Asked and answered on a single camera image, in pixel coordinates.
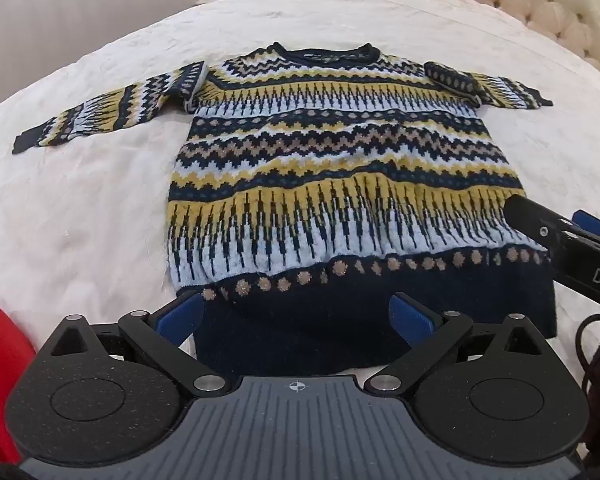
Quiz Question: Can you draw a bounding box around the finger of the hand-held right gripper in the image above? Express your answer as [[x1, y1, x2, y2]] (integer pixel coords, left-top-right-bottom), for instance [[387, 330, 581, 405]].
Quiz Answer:
[[571, 210, 600, 246], [502, 194, 581, 261]]

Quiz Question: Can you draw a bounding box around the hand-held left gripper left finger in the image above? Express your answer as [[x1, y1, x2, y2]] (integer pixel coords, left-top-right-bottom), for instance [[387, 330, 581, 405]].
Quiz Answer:
[[40, 291, 233, 395]]

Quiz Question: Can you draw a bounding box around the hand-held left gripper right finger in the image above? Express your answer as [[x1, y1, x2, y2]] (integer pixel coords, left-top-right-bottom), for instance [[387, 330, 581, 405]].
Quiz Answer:
[[364, 292, 551, 395]]

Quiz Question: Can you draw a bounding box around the navy yellow patterned knit sweater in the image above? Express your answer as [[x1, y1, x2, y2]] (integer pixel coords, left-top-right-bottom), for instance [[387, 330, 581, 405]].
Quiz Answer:
[[12, 42, 561, 378]]

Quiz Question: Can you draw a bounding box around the white bedspread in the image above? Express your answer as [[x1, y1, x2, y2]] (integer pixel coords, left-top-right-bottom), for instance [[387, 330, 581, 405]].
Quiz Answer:
[[0, 0, 600, 461]]

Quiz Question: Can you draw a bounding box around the red cloth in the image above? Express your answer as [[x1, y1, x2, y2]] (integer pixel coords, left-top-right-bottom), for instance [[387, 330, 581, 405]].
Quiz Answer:
[[0, 296, 37, 466]]

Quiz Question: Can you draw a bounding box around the black cable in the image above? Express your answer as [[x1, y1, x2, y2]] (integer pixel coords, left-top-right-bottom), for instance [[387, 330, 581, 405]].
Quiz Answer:
[[574, 312, 600, 476]]

